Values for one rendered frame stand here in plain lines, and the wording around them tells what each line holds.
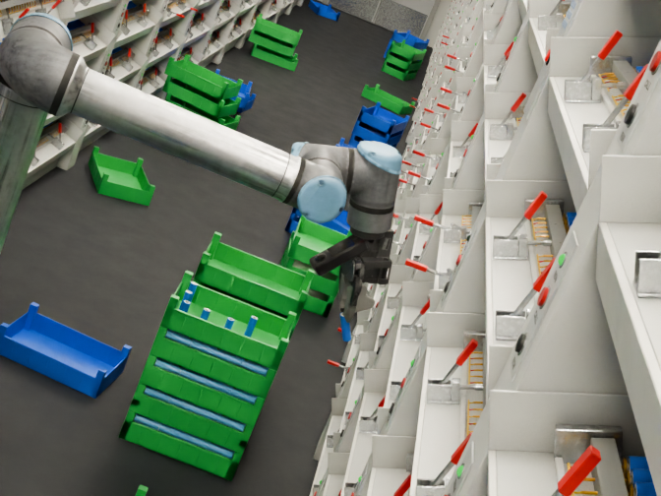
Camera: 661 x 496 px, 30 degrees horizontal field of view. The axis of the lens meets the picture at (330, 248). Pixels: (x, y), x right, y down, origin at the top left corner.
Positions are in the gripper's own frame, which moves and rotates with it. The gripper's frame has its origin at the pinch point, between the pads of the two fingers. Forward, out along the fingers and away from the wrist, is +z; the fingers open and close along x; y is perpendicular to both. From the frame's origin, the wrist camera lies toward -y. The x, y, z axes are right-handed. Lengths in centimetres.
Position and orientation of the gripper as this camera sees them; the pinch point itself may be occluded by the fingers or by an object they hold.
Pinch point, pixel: (343, 313)
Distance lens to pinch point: 255.5
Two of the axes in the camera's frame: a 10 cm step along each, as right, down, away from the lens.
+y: 9.4, -0.1, 3.4
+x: -3.1, -4.4, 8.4
